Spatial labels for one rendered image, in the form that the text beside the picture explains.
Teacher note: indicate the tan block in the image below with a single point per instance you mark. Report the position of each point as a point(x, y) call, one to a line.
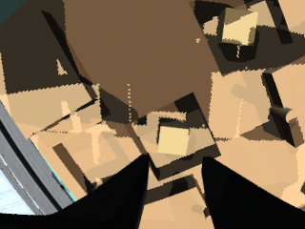
point(173, 138)
point(237, 27)
point(303, 189)

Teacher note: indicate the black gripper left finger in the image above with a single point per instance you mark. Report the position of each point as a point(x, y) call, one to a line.
point(117, 204)

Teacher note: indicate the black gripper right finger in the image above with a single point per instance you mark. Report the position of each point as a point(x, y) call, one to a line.
point(237, 203)

